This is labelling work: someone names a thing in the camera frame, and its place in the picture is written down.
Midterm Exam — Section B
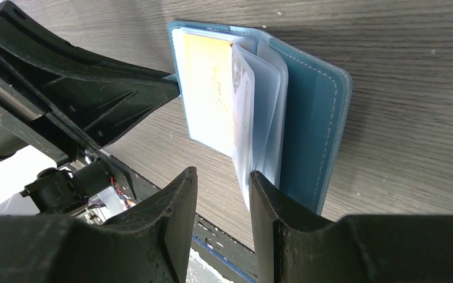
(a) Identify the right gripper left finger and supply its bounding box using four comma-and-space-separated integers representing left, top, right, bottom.
0, 166, 198, 282

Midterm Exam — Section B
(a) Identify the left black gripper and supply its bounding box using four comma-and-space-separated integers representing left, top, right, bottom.
0, 1, 179, 215

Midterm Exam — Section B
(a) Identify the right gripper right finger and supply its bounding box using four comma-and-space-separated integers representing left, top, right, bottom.
250, 171, 453, 282

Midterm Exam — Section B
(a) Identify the orange credit card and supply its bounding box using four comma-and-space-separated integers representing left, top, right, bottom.
183, 33, 233, 156

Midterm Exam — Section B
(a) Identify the blue card holder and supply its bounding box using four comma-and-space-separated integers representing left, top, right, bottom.
167, 21, 352, 213

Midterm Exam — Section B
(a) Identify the silver VIP credit card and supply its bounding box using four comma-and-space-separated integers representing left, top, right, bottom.
231, 43, 255, 210

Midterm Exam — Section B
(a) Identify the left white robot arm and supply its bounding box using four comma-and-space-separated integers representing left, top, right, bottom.
0, 1, 179, 215

